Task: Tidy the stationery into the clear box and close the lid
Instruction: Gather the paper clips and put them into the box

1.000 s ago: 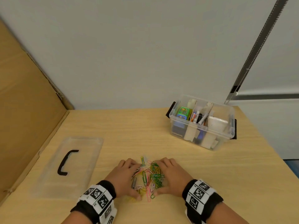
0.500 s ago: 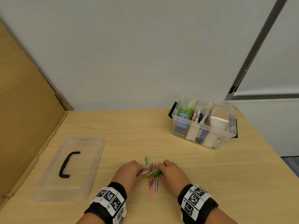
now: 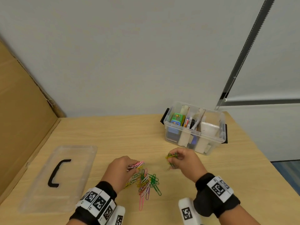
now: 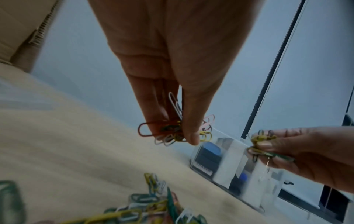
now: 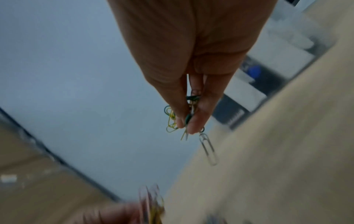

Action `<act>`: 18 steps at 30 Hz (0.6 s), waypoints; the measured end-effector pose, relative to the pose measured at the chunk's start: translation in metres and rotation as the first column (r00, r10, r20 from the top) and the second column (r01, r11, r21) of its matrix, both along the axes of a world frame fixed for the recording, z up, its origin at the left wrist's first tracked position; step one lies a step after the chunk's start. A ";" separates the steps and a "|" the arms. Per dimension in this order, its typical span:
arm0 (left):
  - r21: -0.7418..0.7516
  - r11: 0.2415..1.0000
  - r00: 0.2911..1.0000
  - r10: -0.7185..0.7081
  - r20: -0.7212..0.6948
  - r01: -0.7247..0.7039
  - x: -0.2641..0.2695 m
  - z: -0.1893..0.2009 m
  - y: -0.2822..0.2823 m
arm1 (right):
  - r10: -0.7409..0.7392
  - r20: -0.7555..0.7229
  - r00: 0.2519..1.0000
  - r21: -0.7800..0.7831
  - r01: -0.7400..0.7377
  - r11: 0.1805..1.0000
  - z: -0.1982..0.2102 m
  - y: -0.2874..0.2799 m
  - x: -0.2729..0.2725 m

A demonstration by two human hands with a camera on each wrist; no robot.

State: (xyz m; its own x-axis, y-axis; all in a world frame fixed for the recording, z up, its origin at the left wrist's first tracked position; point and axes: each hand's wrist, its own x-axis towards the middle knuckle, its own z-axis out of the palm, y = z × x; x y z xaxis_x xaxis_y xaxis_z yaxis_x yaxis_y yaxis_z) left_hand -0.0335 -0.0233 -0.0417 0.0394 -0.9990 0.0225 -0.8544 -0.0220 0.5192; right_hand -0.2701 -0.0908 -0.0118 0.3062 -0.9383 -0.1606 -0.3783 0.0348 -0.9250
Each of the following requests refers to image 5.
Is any person's left hand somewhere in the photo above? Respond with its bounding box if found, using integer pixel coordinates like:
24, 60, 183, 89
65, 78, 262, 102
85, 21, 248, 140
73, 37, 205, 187
69, 201, 145, 224

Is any person's right hand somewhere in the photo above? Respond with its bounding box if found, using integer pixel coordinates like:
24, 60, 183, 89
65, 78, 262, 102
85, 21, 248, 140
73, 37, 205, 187
106, 0, 279, 134

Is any pile of colourful paper clips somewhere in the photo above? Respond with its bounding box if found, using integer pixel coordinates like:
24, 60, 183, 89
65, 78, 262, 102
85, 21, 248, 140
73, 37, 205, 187
137, 94, 219, 224

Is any clear plastic storage box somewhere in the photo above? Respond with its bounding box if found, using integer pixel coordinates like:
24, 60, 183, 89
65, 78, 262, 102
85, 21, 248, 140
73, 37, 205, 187
213, 0, 341, 130

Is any brown cardboard panel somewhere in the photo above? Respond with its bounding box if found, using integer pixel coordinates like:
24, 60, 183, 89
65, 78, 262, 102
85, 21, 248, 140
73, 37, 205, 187
0, 107, 122, 224

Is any wooden table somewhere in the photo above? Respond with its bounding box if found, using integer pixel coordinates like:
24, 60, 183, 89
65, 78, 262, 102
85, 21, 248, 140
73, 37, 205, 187
163, 0, 354, 224

